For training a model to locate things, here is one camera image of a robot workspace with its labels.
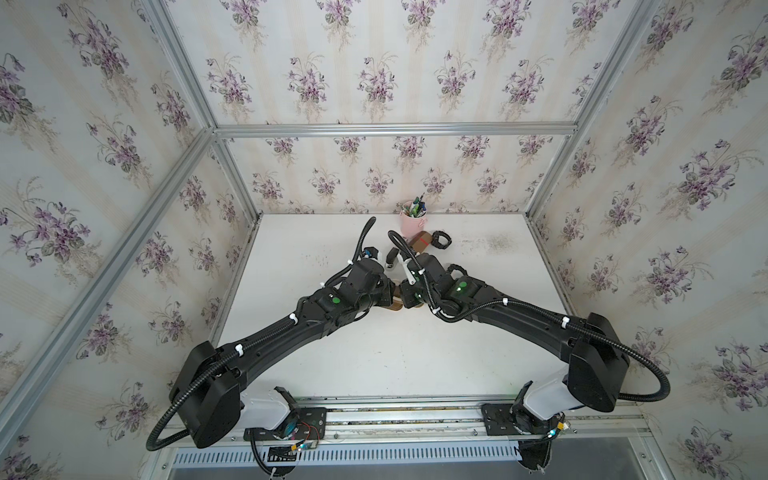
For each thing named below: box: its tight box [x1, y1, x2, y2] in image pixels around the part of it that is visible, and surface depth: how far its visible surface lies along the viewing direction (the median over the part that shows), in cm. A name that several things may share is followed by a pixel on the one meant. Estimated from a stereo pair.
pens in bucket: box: [401, 192, 427, 218], surface depth 109 cm
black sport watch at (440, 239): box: [431, 230, 452, 250], surface depth 113 cm
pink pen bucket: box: [399, 211, 428, 240], surface depth 110 cm
